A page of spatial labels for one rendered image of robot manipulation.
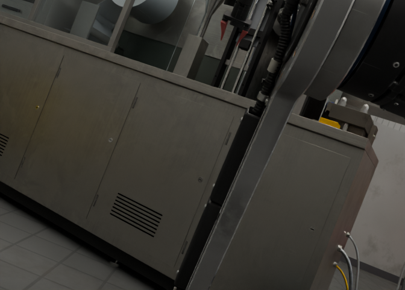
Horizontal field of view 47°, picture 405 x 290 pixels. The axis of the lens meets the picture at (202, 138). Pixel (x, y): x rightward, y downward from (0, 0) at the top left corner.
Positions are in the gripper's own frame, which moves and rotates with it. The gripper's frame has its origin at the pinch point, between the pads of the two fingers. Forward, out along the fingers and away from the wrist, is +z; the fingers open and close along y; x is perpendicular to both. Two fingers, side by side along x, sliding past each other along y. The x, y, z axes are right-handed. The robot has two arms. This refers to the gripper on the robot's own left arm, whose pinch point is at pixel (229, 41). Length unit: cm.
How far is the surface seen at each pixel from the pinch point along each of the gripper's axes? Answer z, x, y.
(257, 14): -1, -50, -5
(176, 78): 30.0, -19.9, 16.9
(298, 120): 18.9, 0.5, -35.1
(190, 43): 30, -67, 22
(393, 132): 133, -337, -192
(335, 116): 20, -22, -52
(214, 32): 28, -98, 15
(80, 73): 53, -35, 65
